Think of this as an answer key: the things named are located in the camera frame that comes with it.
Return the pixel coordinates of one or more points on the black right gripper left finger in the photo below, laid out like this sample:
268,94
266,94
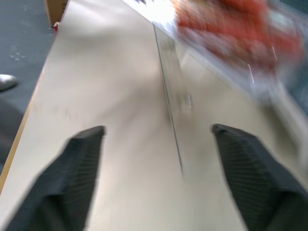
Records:
69,178

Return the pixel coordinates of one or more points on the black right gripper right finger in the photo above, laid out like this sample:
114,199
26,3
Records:
255,175

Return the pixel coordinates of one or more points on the tray of red sausages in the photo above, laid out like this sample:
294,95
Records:
231,26

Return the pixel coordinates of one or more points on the silver rounded object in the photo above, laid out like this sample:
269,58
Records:
7,81

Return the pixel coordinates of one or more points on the small red white object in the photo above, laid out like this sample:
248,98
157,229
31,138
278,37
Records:
57,26

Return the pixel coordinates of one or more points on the brown cardboard box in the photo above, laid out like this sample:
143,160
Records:
54,10

